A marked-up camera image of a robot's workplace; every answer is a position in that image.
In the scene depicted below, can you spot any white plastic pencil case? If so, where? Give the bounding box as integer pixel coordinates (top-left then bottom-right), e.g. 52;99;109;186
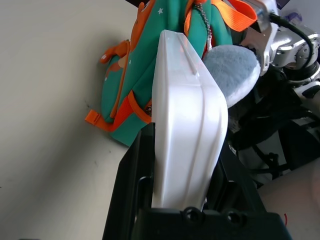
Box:
150;29;229;210

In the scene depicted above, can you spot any grey white plush toy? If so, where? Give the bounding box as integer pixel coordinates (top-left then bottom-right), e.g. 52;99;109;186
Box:
202;44;263;109

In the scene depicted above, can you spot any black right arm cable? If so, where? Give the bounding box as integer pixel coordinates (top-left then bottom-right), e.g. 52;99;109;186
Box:
268;12;316;62

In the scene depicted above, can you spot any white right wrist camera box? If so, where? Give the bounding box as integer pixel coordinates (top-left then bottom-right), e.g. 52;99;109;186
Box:
246;0;280;76

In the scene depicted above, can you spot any teal and orange backpack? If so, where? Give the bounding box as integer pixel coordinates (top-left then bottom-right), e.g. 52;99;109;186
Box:
84;0;259;148

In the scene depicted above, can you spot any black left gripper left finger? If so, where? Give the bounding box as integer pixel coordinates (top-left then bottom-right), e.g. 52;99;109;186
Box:
101;122;158;240

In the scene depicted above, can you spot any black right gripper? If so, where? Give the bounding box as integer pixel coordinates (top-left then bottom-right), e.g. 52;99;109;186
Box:
229;66;320;181

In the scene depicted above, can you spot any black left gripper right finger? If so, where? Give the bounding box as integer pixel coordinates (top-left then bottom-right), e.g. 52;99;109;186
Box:
203;141;266;214

